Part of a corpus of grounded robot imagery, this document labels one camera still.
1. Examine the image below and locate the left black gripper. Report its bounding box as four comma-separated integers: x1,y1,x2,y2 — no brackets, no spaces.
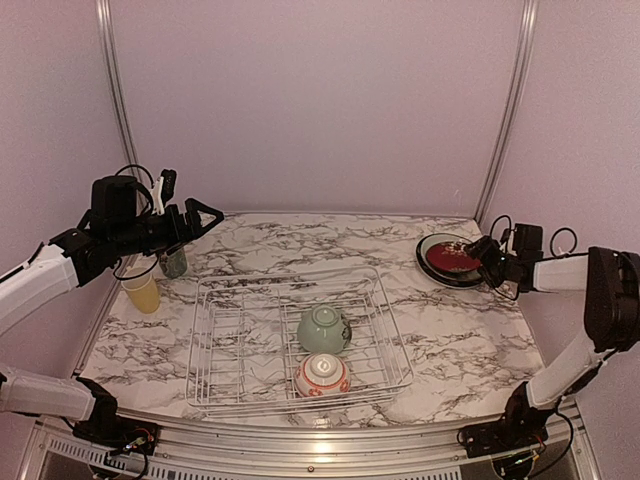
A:
110,197,224,257

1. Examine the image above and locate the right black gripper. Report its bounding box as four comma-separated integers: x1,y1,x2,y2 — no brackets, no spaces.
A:
466,235,521,288

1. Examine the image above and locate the dark red floral plate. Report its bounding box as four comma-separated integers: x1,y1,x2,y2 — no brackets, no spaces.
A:
425,241,481,274

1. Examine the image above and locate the light teal plate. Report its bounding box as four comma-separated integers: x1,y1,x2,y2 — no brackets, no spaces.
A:
418,235,484,286

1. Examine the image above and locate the floral ceramic tumbler cup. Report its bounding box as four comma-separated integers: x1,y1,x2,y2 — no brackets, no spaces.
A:
157,246,188,279

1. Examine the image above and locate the black rimmed grey plate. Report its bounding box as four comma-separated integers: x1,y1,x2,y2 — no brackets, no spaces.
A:
415,232,489,290

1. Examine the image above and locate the yellow mug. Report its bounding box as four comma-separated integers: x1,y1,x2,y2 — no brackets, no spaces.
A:
121,267,160,314

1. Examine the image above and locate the pale green ceramic bowl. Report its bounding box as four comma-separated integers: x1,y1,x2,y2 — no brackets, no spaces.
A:
296,304,352,354

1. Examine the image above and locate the white and pink bowl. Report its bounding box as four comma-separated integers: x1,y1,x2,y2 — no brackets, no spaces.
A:
293,353,352,397

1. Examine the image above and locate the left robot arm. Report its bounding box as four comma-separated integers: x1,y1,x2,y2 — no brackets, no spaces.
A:
1,170,224,445

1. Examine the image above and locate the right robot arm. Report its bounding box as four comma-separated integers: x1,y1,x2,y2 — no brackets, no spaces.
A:
464,236,639,448

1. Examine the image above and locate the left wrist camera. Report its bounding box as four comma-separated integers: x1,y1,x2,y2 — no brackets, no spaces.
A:
151,169,177,215

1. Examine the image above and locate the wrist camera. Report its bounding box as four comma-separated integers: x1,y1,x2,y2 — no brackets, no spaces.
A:
151,169,177,215
511,223,544,261

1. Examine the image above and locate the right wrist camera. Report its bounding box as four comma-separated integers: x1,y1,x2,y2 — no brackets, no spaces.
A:
511,223,544,261

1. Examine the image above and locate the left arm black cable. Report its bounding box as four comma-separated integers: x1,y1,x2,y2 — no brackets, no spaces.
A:
113,164,156,280

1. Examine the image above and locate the white wire dish rack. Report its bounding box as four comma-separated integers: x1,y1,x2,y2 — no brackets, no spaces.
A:
185,267,414,416

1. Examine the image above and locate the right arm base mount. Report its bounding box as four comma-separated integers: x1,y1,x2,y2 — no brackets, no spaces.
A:
456,419,548,458

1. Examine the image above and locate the right aluminium frame post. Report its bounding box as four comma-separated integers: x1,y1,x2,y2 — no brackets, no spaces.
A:
474,0,539,224

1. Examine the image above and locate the aluminium frame post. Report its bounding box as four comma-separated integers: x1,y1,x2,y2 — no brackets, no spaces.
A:
474,0,539,224
94,0,141,174

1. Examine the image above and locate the aluminium front frame rail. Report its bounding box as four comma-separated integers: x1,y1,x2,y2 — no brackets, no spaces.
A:
17,405,601,479

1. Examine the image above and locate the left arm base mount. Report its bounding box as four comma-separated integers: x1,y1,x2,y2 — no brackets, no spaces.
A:
72,416,160,455

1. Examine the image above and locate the left aluminium frame post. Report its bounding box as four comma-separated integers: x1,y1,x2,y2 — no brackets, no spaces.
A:
94,0,141,174

